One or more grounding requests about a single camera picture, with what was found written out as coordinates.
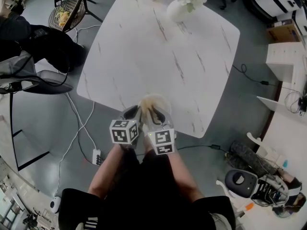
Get white stained plate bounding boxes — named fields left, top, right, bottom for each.
left=138, top=93, right=172, bottom=120

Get white black oval device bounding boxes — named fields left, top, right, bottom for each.
left=224, top=169, right=259, bottom=199

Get person's black clothing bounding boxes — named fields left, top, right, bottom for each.
left=58, top=147, right=236, bottom=230

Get tangled black wires with device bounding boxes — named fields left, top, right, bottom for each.
left=282, top=87, right=307, bottom=117

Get white drawer cabinet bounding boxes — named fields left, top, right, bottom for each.
left=265, top=41, right=307, bottom=83

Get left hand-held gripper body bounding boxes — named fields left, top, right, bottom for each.
left=109, top=105, right=142, bottom=150

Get person's left forearm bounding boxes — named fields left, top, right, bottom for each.
left=88, top=143, right=126, bottom=200

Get black cable with power brick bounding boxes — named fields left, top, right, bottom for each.
left=232, top=63, right=276, bottom=86

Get white power strip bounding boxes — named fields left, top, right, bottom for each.
left=92, top=148, right=102, bottom=165

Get grey office chair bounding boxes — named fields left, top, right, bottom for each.
left=0, top=50, right=74, bottom=95

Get yellow green item on chair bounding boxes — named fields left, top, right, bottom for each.
left=55, top=7, right=71, bottom=27

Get white cable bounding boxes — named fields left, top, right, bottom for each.
left=56, top=92, right=97, bottom=197

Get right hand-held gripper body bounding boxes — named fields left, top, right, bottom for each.
left=143, top=107, right=177, bottom=156

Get white round plug adapter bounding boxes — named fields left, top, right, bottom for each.
left=49, top=195, right=61, bottom=214

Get brown cardboard box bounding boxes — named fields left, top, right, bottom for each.
left=266, top=19, right=303, bottom=44

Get person's right forearm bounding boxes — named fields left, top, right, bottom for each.
left=165, top=147, right=205, bottom=204

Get white round vase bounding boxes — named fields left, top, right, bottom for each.
left=166, top=0, right=190, bottom=23

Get dark rolled cylinder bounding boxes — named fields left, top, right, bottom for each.
left=229, top=140, right=279, bottom=176

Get dark wicker chair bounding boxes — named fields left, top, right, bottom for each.
left=47, top=0, right=104, bottom=34

